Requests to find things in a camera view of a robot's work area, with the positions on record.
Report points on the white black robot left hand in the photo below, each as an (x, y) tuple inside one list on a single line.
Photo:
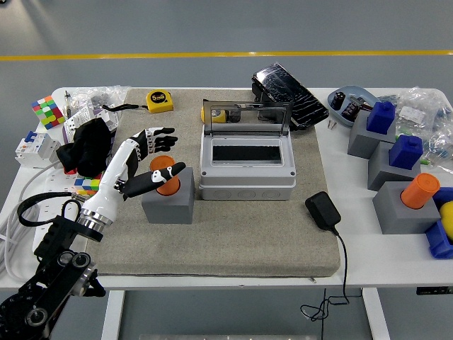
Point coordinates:
[(113, 170)]

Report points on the orange cylinder battery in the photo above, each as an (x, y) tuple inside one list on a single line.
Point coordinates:
[(420, 191), (169, 187)]

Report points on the grey electrical box with lid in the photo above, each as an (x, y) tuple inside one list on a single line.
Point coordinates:
[(247, 177)]

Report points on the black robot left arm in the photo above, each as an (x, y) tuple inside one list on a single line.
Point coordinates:
[(67, 262)]

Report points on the blue square battery block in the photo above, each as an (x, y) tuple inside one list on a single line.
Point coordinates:
[(380, 117), (406, 151)]

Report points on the small colourful puzzle cube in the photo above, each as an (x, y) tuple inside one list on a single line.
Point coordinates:
[(86, 185)]

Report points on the black cloth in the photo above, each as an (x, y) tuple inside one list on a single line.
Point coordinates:
[(86, 148)]

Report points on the white printed carton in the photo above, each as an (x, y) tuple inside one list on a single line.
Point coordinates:
[(83, 117)]

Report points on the white power strip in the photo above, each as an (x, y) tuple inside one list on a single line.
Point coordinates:
[(53, 184)]

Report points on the grey block with round hole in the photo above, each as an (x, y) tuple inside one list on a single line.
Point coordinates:
[(166, 212)]

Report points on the white circuit breaker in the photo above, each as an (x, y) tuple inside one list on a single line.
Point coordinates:
[(35, 148)]

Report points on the clear pen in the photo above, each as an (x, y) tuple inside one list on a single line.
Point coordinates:
[(67, 102)]

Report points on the yellow square tape measure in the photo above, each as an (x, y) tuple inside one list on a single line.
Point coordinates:
[(160, 101)]

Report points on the large colourful puzzle cube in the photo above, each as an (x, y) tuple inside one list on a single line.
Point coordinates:
[(47, 111)]

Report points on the yellow round tape measure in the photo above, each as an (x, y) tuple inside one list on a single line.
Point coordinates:
[(220, 115)]

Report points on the grey-brown mat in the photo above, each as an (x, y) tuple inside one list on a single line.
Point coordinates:
[(230, 241)]

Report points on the white table leg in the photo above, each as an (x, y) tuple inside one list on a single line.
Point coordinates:
[(112, 315), (376, 315)]

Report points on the black power adapter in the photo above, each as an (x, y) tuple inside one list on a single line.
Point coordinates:
[(322, 210)]

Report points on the grey holder block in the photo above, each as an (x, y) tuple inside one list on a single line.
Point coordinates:
[(361, 141), (382, 173), (396, 216)]

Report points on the blue-grey tray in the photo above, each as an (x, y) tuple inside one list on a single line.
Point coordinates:
[(354, 90)]

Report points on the small silver part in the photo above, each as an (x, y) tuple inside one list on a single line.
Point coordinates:
[(359, 101)]

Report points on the clear bags of parts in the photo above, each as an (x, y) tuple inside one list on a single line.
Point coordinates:
[(417, 110)]

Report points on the blue plastic bin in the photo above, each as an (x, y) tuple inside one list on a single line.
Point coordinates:
[(439, 242)]

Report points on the yellow round object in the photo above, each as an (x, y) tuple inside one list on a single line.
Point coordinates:
[(448, 219)]

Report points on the black table control panel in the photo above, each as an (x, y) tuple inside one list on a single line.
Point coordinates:
[(433, 291)]

